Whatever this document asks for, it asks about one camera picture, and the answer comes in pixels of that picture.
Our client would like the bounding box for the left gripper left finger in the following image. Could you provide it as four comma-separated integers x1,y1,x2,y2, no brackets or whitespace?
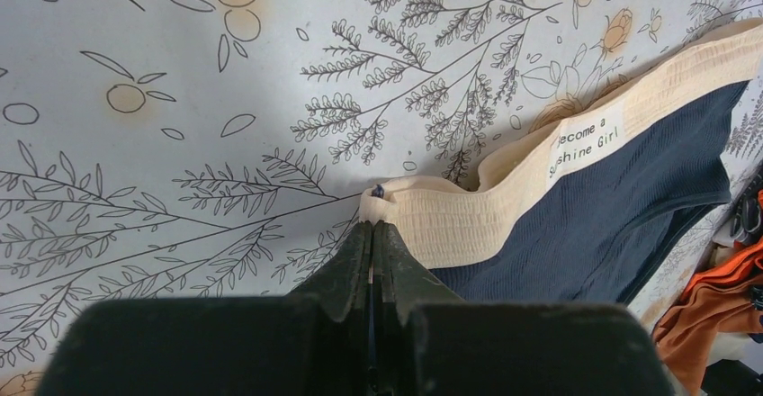
37,222,373,395

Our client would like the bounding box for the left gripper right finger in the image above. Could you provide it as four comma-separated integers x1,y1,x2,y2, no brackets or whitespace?
370,222,674,395

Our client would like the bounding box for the navy underwear beige waistband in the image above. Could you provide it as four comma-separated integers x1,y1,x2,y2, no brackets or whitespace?
359,18,762,302

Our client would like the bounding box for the orange garment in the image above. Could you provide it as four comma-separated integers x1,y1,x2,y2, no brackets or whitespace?
652,242,762,395

